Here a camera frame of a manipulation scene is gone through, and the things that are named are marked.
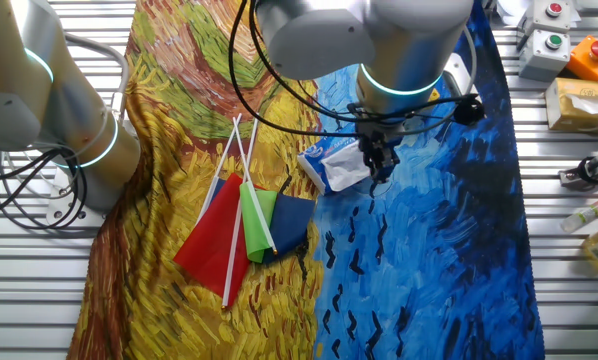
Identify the red flag white stick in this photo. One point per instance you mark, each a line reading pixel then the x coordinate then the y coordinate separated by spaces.
pixel 214 250

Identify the blue tissue pack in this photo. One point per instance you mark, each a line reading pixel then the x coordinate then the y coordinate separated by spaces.
pixel 314 160

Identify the grey box green button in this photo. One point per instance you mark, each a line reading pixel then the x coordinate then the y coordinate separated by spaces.
pixel 539 60

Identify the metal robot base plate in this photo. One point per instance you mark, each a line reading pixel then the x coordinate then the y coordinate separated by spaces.
pixel 61 210

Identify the grey box red button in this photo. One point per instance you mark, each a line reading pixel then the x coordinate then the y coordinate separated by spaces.
pixel 544 20

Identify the yellow tissue pack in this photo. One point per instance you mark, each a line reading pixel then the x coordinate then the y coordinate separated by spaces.
pixel 561 107

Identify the green flag white stick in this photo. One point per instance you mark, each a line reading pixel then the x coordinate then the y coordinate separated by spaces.
pixel 254 220

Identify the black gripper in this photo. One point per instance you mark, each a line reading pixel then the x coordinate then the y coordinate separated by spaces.
pixel 379 142

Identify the painting print tablecloth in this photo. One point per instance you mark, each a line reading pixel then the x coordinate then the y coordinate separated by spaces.
pixel 404 250

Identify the orange box red button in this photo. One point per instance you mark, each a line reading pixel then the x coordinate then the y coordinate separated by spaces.
pixel 586 65

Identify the spray bottle orange cap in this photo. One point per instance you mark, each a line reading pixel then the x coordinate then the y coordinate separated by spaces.
pixel 584 216

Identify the red green blue flags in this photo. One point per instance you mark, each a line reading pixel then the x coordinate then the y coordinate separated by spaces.
pixel 291 220

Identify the white napkin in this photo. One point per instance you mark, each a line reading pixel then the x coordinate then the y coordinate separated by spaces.
pixel 344 167

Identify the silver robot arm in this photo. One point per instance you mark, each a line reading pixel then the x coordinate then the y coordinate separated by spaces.
pixel 329 35

